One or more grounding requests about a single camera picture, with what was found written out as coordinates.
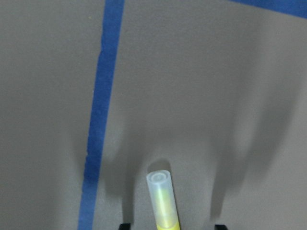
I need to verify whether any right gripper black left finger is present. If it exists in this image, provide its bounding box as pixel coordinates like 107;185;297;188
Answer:
119;223;131;230

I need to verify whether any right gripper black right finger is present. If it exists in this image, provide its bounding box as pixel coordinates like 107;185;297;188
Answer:
214;224;227;230

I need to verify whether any yellow highlighter pen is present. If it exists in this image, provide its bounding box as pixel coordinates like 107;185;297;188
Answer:
146;170;180;230

